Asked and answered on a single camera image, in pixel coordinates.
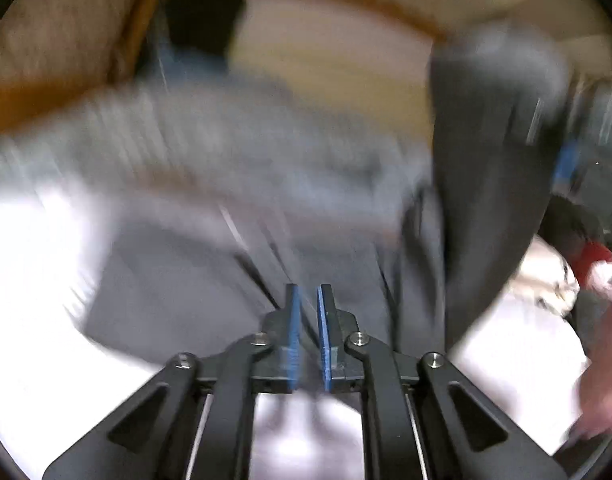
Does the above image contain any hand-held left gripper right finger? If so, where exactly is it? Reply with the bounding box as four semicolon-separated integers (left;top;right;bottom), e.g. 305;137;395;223
316;283;569;480

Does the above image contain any red garment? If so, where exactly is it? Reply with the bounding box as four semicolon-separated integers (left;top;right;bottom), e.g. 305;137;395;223
576;241;612;282

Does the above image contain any light blue duvet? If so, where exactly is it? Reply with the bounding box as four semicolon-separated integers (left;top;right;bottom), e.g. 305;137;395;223
0;80;431;231

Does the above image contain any white bed sheet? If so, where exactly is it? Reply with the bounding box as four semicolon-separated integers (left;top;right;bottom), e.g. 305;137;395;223
0;185;594;480

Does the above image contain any grey jacket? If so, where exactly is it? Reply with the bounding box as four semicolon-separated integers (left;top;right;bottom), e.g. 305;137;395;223
80;25;572;361

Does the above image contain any black printed hanging shirt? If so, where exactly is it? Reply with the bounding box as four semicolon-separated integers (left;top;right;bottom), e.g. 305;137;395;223
163;0;247;57

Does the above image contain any patterned curtain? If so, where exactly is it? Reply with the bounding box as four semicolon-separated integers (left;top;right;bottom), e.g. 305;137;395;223
0;0;139;96

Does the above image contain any blue pillow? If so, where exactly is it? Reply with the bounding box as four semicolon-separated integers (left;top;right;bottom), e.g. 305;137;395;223
150;42;229;78

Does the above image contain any white sweatshirt with black print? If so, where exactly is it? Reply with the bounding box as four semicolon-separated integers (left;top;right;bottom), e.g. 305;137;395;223
508;237;583;317

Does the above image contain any wooden bunk bed frame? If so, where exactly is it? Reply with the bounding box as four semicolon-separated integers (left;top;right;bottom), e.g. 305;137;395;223
0;0;451;136

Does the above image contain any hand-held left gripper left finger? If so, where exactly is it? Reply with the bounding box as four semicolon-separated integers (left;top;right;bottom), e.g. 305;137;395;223
42;284;303;480

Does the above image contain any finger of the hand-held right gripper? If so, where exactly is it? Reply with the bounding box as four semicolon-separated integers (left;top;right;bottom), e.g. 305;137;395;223
555;137;583;188

